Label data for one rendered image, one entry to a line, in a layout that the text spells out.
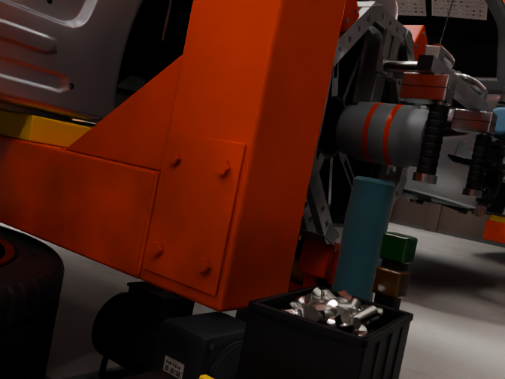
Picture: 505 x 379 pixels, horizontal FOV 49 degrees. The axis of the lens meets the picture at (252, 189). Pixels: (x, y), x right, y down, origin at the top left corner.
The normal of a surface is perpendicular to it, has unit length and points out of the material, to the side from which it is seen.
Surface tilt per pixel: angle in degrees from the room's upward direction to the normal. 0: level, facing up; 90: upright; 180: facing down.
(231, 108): 90
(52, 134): 90
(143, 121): 90
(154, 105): 90
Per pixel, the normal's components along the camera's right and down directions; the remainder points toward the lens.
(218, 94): -0.59, -0.09
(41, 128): 0.79, 0.18
